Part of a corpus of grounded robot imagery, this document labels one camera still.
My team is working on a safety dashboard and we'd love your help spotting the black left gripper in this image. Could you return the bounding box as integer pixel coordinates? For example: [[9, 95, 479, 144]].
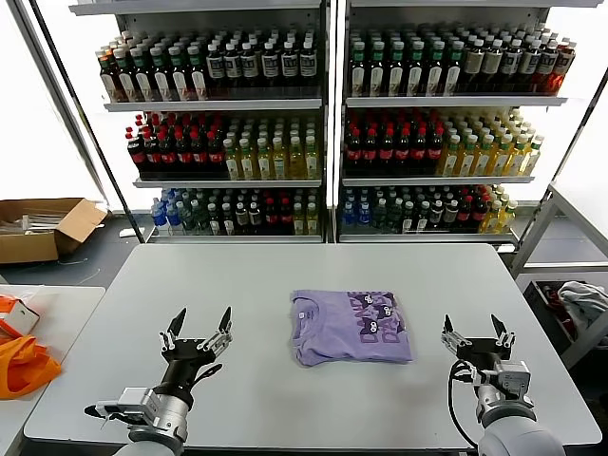
[[159, 306, 234, 398]]

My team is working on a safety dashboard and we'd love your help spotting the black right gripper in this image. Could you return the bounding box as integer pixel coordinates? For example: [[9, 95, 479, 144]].
[[440, 313, 517, 376]]

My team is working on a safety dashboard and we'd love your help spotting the purple printed T-shirt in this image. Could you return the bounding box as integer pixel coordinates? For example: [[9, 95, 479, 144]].
[[289, 289, 414, 368]]

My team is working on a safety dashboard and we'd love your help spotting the black storage bin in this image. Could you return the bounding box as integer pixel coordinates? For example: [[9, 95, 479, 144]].
[[524, 278, 579, 353]]

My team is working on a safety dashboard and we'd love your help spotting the red item in bin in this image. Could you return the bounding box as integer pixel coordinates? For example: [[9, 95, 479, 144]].
[[543, 283, 565, 325]]

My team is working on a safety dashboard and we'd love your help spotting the grey crumpled cloth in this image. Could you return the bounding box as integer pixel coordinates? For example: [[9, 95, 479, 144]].
[[556, 279, 608, 333]]

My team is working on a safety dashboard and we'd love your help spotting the small red cap cola bottle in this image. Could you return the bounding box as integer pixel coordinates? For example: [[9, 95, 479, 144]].
[[277, 197, 294, 236], [456, 195, 474, 233], [471, 195, 488, 233], [263, 197, 279, 236]]

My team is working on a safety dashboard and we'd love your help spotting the white side table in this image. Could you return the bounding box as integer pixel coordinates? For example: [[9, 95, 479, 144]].
[[0, 284, 106, 456]]

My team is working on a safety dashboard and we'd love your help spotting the orange fabric bag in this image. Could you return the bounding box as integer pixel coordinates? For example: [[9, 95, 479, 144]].
[[0, 334, 63, 401]]

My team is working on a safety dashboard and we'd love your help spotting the white and orange box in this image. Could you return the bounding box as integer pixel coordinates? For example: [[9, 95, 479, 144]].
[[0, 294, 41, 339]]

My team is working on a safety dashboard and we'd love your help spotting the open cardboard box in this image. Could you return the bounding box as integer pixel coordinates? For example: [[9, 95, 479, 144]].
[[0, 197, 108, 265]]

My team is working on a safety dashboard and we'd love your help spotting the bundle of white strips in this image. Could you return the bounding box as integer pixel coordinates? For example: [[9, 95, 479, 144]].
[[0, 212, 66, 235]]

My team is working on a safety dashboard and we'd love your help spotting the grey metal shelving unit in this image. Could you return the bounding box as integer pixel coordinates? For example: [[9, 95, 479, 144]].
[[332, 0, 607, 253], [66, 0, 334, 244]]

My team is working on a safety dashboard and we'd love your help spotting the green label tea bottle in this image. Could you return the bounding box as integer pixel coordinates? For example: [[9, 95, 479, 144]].
[[148, 46, 171, 102], [349, 41, 368, 96], [387, 40, 406, 96], [113, 47, 136, 102], [368, 41, 387, 96], [130, 46, 153, 102], [444, 39, 465, 95], [406, 40, 426, 96], [168, 45, 189, 101], [426, 39, 446, 95], [186, 45, 207, 101]]

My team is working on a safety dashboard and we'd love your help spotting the red tea bottle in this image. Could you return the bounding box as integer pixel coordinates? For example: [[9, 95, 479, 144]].
[[98, 48, 119, 102], [550, 40, 577, 95]]

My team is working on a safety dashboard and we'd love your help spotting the black-white label dark bottle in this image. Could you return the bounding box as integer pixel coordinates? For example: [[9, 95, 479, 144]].
[[205, 42, 225, 99], [536, 40, 560, 94], [501, 38, 523, 94], [279, 40, 299, 99], [260, 41, 280, 99], [298, 40, 318, 99], [239, 41, 259, 99], [222, 42, 242, 99], [519, 39, 542, 94]]

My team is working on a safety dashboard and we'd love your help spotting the beige label dark bottle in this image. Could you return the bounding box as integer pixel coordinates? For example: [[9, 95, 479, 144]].
[[482, 38, 504, 94], [463, 39, 485, 94]]

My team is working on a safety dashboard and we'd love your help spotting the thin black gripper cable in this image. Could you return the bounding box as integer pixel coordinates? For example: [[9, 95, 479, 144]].
[[192, 363, 224, 385]]

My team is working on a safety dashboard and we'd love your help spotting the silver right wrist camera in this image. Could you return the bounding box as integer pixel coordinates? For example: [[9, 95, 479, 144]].
[[493, 359, 532, 400]]

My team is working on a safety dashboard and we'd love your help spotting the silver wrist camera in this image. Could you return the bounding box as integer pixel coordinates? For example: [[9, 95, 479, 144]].
[[97, 387, 162, 427], [493, 359, 532, 400]]

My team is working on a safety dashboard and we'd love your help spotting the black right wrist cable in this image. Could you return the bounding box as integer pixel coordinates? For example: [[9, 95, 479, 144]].
[[447, 359, 481, 450]]

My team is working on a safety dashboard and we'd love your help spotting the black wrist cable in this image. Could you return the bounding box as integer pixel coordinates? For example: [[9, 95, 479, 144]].
[[84, 403, 124, 422], [447, 359, 481, 450]]

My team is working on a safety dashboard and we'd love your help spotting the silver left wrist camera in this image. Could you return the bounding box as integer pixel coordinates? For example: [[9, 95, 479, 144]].
[[97, 387, 162, 427]]

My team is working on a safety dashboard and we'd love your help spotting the grey metal cart frame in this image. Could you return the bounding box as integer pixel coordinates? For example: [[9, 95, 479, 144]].
[[510, 180, 608, 368]]

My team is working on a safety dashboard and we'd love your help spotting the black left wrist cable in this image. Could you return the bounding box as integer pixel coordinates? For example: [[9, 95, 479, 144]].
[[84, 403, 124, 422]]

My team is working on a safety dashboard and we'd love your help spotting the black window frame pole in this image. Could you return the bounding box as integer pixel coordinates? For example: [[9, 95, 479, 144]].
[[515, 64, 608, 253], [28, 0, 146, 243]]

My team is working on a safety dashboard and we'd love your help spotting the grey window frame pillar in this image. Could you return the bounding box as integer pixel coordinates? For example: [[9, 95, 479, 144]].
[[8, 0, 111, 210]]

